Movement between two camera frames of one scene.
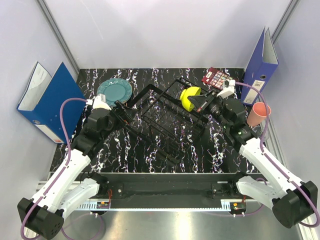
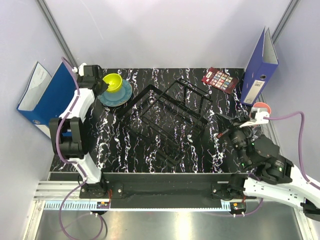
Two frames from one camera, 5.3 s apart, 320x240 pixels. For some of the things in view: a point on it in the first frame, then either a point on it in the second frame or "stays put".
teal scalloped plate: [115, 89] stays put
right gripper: [202, 100] -> [231, 124]
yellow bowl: [186, 103] -> [114, 80]
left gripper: [130, 114] -> [104, 86]
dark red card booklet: [216, 77] stays put
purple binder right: [261, 68] stays put
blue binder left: [41, 102] stays put
